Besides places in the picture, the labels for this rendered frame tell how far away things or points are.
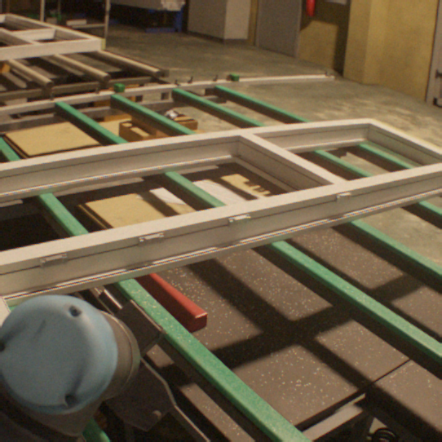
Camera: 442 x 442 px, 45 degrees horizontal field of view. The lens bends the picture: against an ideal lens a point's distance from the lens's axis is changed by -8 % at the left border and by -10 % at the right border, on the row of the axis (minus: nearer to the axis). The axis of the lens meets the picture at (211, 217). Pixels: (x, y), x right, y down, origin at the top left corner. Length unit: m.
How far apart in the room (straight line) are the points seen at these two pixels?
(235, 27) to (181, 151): 8.88
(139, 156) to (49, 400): 1.10
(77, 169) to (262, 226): 0.48
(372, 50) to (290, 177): 6.79
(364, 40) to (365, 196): 6.80
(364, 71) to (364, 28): 0.64
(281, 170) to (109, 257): 0.62
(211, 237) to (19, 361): 0.74
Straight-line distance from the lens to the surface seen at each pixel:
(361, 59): 8.16
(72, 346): 0.41
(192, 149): 1.53
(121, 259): 1.02
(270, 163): 1.51
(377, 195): 1.42
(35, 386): 0.42
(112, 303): 0.62
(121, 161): 1.43
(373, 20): 8.12
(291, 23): 9.69
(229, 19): 10.24
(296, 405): 1.20
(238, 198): 1.93
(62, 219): 1.23
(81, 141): 2.44
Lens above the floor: 1.40
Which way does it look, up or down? 25 degrees down
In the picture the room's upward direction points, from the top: 5 degrees clockwise
